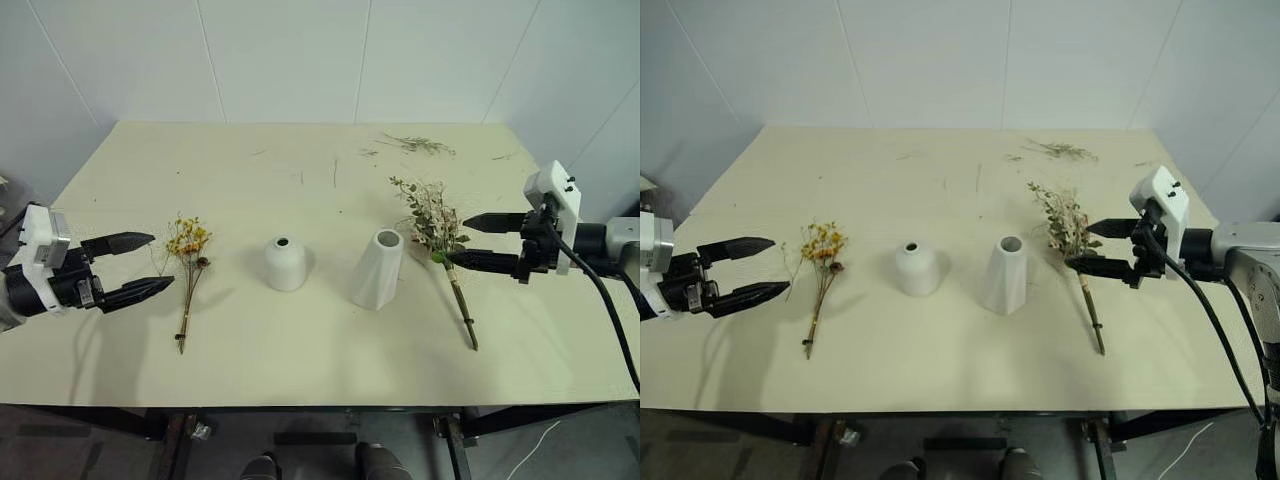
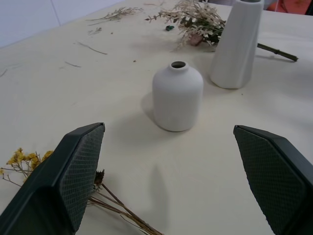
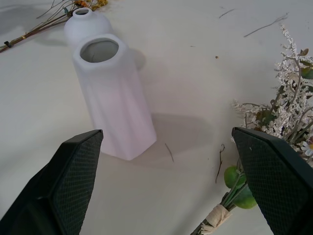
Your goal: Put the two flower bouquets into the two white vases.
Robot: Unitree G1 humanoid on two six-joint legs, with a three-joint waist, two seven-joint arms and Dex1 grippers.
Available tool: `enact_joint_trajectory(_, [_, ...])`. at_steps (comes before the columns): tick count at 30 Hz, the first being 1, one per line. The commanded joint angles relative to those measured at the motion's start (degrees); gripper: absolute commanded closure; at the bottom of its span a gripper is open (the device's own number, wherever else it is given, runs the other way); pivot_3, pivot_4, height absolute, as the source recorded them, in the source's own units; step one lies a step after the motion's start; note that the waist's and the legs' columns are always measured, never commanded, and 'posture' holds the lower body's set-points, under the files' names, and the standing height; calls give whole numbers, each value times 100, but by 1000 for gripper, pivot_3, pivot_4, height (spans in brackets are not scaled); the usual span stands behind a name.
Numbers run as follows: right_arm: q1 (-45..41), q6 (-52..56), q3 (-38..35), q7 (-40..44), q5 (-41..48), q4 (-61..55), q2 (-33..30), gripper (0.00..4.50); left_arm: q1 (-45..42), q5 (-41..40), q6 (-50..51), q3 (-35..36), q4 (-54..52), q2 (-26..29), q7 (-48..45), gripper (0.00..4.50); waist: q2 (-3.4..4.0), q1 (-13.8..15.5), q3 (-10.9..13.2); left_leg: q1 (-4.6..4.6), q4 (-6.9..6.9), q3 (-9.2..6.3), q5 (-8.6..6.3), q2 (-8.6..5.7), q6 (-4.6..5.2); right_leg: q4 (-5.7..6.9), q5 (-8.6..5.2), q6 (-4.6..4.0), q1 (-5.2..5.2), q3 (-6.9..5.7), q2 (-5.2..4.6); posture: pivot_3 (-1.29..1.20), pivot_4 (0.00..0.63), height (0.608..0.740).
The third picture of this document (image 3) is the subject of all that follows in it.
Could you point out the short brown twig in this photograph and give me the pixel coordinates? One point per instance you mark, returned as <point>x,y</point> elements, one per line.
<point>219,164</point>

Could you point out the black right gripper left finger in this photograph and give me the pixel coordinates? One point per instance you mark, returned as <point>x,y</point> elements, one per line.
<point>61,186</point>

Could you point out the tall white faceted vase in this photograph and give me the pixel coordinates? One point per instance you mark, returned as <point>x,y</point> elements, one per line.
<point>115,98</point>

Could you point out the thin dry twig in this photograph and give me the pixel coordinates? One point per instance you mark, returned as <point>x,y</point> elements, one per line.
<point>266,25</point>

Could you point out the white flower bouquet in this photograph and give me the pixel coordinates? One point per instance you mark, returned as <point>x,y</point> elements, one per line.
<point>281,117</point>

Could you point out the yellow dried flower bunch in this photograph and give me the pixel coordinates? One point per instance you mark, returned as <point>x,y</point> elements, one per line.
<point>49,22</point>

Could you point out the round white bottle vase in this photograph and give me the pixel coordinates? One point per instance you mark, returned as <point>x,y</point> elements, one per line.
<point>84,24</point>

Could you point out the small thin twig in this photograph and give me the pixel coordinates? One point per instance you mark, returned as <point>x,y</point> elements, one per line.
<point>226,13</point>

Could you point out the small dark twig piece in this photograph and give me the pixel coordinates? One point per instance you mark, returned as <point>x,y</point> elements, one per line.
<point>169,152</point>

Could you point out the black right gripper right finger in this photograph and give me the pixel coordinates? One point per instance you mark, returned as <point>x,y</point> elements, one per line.
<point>274,181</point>

